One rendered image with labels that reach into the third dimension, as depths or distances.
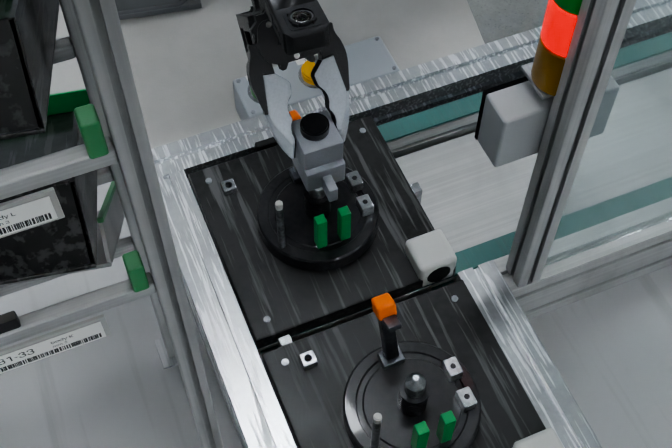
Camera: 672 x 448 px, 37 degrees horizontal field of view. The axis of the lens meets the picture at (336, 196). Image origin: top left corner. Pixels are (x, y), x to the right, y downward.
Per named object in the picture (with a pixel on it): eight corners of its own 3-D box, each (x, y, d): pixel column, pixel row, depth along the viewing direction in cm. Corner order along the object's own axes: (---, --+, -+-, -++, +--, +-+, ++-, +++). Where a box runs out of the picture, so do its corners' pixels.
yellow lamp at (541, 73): (520, 65, 91) (529, 27, 87) (568, 49, 92) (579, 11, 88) (548, 104, 88) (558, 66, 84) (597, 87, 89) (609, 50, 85)
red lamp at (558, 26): (529, 26, 87) (539, -16, 83) (579, 10, 88) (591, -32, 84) (558, 66, 84) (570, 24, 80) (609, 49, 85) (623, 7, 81)
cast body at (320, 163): (285, 147, 108) (283, 106, 102) (323, 135, 109) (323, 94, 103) (314, 207, 104) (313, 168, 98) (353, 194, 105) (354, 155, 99)
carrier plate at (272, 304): (189, 183, 121) (187, 172, 120) (370, 124, 127) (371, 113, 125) (257, 349, 109) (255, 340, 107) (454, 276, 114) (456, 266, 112)
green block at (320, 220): (313, 241, 112) (313, 216, 108) (323, 237, 112) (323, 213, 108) (317, 249, 111) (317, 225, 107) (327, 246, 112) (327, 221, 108)
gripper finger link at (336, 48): (357, 82, 104) (321, 5, 101) (361, 84, 102) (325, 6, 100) (317, 103, 103) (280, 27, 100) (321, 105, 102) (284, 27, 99)
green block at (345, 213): (336, 233, 113) (337, 208, 109) (346, 229, 113) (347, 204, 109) (341, 241, 112) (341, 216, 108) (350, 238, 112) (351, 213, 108)
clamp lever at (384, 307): (378, 352, 104) (369, 297, 99) (396, 346, 104) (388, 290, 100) (392, 374, 101) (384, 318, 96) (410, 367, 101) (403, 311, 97)
